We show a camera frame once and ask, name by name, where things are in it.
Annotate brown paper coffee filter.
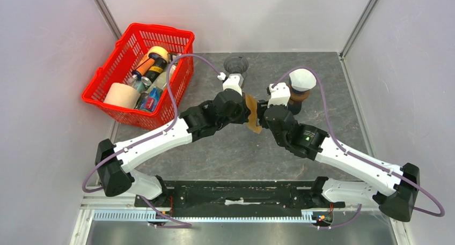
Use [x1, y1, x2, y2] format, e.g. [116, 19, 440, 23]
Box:
[245, 94, 262, 134]

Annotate brown wooden ring holder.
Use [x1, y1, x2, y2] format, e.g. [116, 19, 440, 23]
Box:
[288, 85, 311, 103]

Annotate grey transparent dripper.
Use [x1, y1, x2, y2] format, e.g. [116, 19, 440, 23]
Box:
[223, 56, 249, 75]

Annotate white paper coffee filter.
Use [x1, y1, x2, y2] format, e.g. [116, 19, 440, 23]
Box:
[289, 69, 317, 93]

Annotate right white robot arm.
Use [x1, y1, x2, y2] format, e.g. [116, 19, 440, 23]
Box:
[256, 100, 420, 222]

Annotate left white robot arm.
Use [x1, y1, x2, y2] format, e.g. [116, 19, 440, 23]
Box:
[95, 89, 250, 207]

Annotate black red carafe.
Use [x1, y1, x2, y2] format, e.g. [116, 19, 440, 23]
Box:
[288, 100, 302, 115]

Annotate clear plastic bottle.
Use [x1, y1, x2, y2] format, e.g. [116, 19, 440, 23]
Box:
[150, 64, 177, 93]

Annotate orange black bottle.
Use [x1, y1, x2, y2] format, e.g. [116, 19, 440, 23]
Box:
[132, 56, 168, 82]

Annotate yellow tape roll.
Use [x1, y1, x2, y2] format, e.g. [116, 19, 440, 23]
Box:
[147, 46, 170, 63]

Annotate red plastic basket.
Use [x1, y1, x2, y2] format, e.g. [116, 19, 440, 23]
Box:
[82, 23, 195, 130]

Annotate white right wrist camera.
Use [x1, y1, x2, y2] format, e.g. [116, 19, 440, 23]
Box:
[267, 82, 290, 108]

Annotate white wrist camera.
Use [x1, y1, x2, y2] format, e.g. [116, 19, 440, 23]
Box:
[267, 82, 290, 108]
[217, 72, 244, 95]

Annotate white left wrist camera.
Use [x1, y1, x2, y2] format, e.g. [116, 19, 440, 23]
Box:
[217, 72, 244, 95]

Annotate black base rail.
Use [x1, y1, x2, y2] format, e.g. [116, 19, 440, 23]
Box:
[151, 177, 346, 218]

